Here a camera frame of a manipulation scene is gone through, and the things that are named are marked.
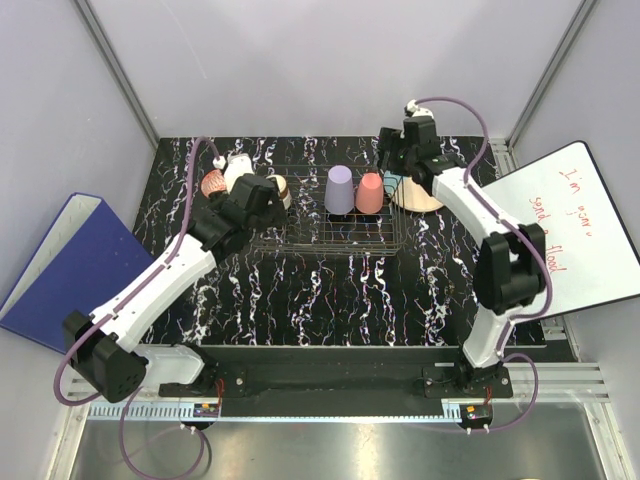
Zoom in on cream and brown mug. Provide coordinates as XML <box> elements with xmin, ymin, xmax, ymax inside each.
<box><xmin>267</xmin><ymin>174</ymin><xmax>292</xmax><ymax>210</ymax></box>

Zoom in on cream and blue plate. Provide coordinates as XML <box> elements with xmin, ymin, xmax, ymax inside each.
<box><xmin>384</xmin><ymin>172</ymin><xmax>443</xmax><ymax>213</ymax></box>

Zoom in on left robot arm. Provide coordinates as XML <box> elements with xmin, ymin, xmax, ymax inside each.
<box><xmin>62</xmin><ymin>174</ymin><xmax>286</xmax><ymax>403</ymax></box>

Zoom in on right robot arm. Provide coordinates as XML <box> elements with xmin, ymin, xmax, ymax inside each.
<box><xmin>377</xmin><ymin>114</ymin><xmax>551</xmax><ymax>397</ymax></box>

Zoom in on pink cup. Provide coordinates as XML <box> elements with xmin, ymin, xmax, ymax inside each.
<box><xmin>355</xmin><ymin>172</ymin><xmax>384</xmax><ymax>215</ymax></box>

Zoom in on purple cup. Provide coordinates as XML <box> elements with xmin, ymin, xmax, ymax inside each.
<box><xmin>324</xmin><ymin>165</ymin><xmax>355</xmax><ymax>215</ymax></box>

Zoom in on whiteboard with red writing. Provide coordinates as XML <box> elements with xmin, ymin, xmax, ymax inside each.
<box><xmin>483</xmin><ymin>141</ymin><xmax>639</xmax><ymax>317</ymax></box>

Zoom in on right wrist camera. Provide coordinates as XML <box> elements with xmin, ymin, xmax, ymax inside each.
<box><xmin>403</xmin><ymin>100</ymin><xmax>435</xmax><ymax>126</ymax></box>

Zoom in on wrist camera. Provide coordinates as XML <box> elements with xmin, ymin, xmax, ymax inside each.
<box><xmin>223</xmin><ymin>154</ymin><xmax>254</xmax><ymax>192</ymax></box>
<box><xmin>403</xmin><ymin>100</ymin><xmax>435</xmax><ymax>126</ymax></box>

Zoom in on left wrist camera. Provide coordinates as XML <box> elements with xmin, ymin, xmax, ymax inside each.
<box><xmin>223</xmin><ymin>154</ymin><xmax>254</xmax><ymax>192</ymax></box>

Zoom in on wire dish rack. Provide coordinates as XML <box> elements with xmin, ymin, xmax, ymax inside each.
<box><xmin>249</xmin><ymin>159</ymin><xmax>406</xmax><ymax>259</ymax></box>

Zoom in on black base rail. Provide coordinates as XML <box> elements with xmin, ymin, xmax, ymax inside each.
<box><xmin>158</xmin><ymin>344</ymin><xmax>516</xmax><ymax>419</ymax></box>

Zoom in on blue ring binder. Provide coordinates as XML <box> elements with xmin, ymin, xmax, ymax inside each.
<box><xmin>1</xmin><ymin>193</ymin><xmax>153</xmax><ymax>354</ymax></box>

